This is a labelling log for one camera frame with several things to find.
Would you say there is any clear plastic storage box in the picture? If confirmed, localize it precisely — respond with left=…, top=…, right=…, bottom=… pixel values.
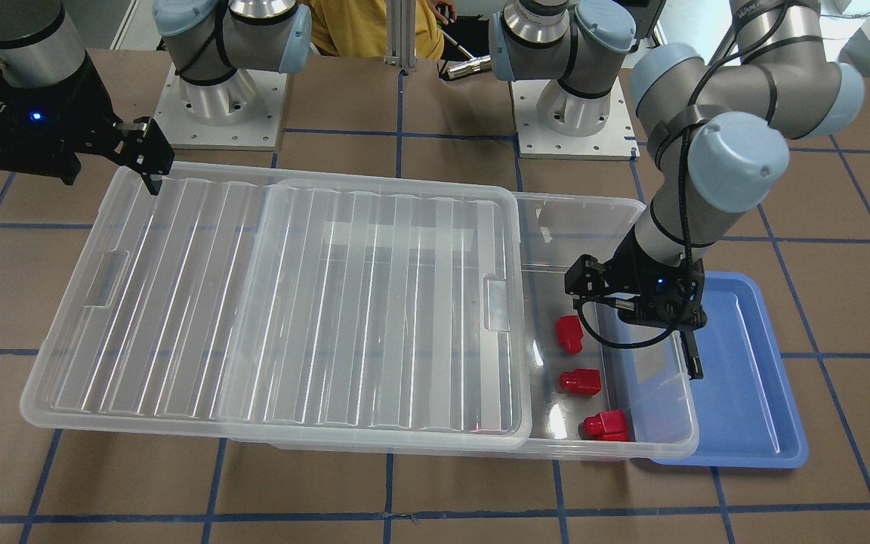
left=215, top=172, right=699, bottom=460

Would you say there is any blue plastic tray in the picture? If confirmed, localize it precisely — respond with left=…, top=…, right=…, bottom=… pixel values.
left=618, top=270, right=810, bottom=469

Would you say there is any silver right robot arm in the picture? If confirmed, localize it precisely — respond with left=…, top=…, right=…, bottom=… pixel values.
left=0, top=1, right=312, bottom=195

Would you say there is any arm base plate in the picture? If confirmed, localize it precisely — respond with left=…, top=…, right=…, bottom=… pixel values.
left=510, top=79, right=640, bottom=161
left=154, top=66, right=290, bottom=151

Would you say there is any red block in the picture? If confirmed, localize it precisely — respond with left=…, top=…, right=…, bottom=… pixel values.
left=580, top=410, right=631, bottom=442
left=554, top=314, right=585, bottom=355
left=558, top=368, right=602, bottom=397

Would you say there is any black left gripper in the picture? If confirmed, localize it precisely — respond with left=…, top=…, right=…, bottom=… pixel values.
left=563, top=228, right=708, bottom=380

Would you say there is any person in yellow shirt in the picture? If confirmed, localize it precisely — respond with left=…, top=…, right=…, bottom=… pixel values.
left=300, top=1, right=456, bottom=60

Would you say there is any aluminium frame post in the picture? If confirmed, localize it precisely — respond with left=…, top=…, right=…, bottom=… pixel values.
left=383, top=0, right=417, bottom=73

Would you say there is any clear plastic box lid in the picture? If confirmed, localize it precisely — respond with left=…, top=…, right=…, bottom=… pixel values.
left=20, top=162, right=532, bottom=455

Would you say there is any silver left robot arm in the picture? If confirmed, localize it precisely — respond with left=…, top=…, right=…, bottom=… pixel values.
left=488, top=1, right=865, bottom=379

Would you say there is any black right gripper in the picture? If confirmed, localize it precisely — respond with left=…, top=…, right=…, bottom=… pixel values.
left=0, top=55, right=175, bottom=196

